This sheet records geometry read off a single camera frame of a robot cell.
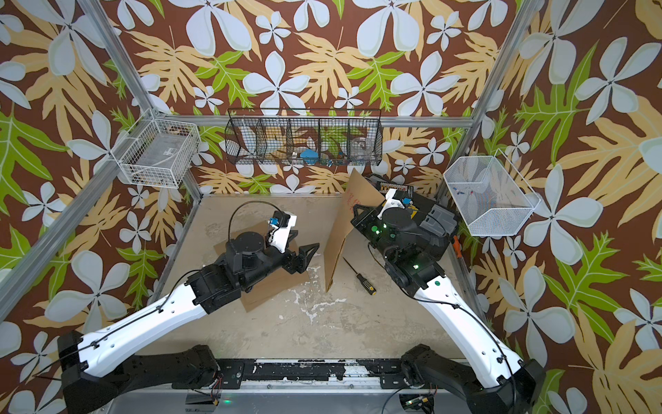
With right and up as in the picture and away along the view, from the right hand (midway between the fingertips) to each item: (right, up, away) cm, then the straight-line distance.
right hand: (350, 204), depth 68 cm
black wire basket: (-4, +28, +30) cm, 41 cm away
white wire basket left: (-63, +18, +19) cm, 69 cm away
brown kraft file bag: (+3, +4, +5) cm, 7 cm away
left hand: (-11, -9, -2) cm, 14 cm away
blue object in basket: (-13, +19, +26) cm, 35 cm away
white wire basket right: (+48, +4, +16) cm, 51 cm away
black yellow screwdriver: (+7, -27, +24) cm, 36 cm away
